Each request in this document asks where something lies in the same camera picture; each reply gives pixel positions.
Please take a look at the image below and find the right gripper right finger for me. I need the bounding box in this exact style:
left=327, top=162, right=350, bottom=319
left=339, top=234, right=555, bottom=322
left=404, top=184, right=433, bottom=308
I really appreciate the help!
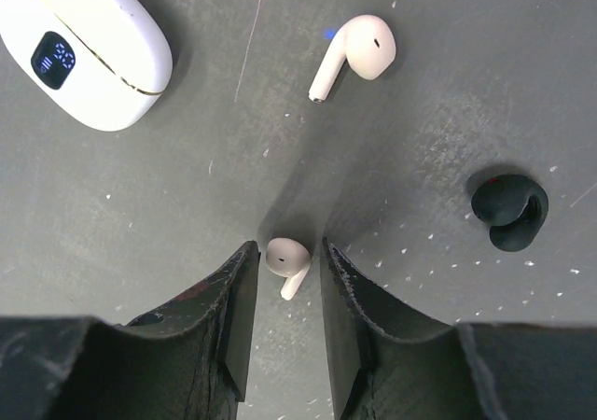
left=320, top=241, right=596, bottom=419

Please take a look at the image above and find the pink beige earbud charging case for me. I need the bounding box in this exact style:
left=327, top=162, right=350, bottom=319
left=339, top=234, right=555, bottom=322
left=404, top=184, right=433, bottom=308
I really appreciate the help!
left=1, top=0, right=173, bottom=132

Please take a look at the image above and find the black earbud right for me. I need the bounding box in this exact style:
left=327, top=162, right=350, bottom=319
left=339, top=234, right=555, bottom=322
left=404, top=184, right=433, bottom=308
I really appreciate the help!
left=471, top=174, right=549, bottom=253

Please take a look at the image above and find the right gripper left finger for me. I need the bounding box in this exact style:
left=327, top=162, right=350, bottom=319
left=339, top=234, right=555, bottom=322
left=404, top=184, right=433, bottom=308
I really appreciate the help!
left=1, top=241, right=259, bottom=419

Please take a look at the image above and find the pink earbud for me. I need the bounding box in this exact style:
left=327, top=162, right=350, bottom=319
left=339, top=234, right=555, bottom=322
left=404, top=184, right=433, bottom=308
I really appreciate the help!
left=308, top=15, right=397, bottom=104
left=266, top=237, right=312, bottom=301

